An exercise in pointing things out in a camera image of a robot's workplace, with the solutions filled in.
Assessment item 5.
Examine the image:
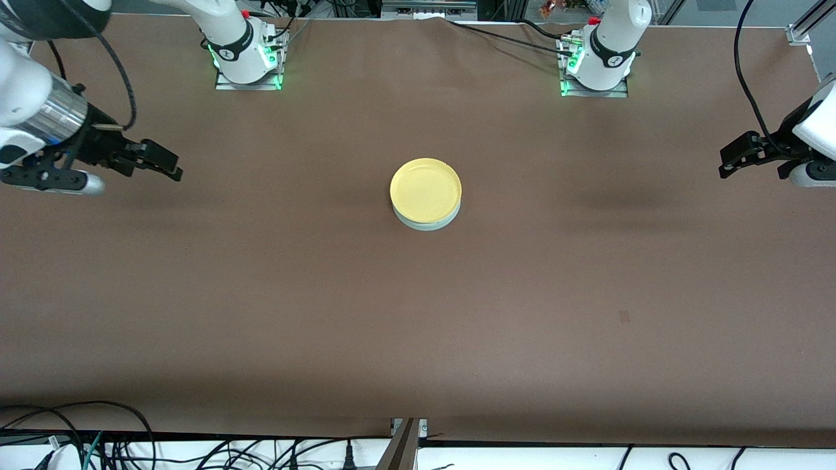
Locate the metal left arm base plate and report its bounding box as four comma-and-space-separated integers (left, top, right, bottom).
560, 36, 629, 99

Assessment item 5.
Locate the aluminium frame post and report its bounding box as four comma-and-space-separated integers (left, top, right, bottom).
376, 418, 424, 470

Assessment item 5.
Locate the black looped cable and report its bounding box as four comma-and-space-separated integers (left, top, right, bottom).
0, 400, 156, 470

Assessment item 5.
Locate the brown table cover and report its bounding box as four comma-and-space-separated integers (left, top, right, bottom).
0, 13, 836, 448

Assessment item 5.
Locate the long black power cable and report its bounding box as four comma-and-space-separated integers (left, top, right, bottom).
447, 18, 575, 56

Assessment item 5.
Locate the pale green round plate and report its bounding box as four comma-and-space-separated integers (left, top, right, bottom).
393, 196, 462, 232

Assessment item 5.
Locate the green cable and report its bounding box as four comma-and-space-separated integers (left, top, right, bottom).
82, 431, 105, 470

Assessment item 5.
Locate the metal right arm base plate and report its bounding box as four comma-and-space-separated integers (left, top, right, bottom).
214, 29, 283, 91

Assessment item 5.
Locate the yellow round plate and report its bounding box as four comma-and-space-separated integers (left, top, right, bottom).
390, 157, 462, 223

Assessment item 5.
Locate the grey network switch box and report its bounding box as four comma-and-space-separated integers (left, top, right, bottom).
381, 0, 477, 20

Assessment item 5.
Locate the aluminium corner bracket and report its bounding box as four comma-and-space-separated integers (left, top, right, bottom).
787, 0, 836, 46

